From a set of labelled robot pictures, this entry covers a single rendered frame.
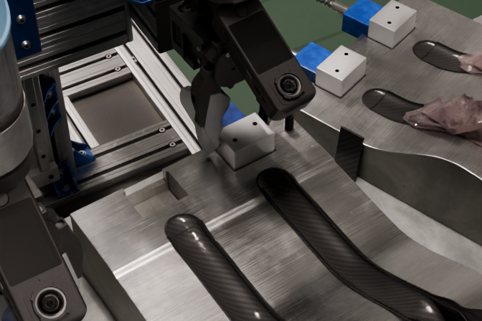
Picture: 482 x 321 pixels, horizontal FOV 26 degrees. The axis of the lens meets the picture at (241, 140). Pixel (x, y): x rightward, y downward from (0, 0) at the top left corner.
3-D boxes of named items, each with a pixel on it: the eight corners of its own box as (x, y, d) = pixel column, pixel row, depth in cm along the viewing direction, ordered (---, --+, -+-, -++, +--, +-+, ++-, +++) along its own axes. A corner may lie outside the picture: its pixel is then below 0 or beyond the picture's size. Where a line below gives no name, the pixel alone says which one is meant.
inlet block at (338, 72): (249, 67, 126) (249, 33, 122) (275, 46, 129) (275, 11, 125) (338, 115, 121) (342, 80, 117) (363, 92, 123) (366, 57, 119)
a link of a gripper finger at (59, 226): (87, 255, 86) (52, 198, 79) (97, 268, 85) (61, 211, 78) (39, 289, 85) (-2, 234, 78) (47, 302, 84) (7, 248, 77)
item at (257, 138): (168, 114, 116) (166, 78, 112) (206, 97, 118) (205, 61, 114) (234, 188, 108) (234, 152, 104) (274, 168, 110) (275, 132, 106)
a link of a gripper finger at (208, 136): (186, 125, 110) (204, 53, 105) (216, 160, 107) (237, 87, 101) (161, 131, 108) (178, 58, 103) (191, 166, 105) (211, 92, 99)
